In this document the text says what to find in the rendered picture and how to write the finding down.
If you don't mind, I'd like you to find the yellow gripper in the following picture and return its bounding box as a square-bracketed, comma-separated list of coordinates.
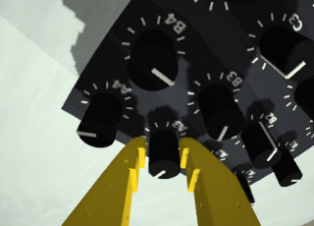
[61, 137, 261, 226]

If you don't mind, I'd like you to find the black knob box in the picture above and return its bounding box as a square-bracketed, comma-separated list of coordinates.
[61, 0, 314, 205]

